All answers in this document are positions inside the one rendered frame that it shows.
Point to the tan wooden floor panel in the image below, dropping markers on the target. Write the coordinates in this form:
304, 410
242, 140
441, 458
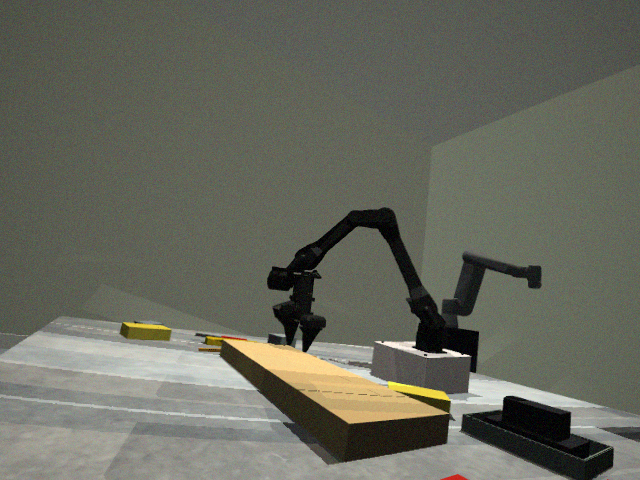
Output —
352, 416

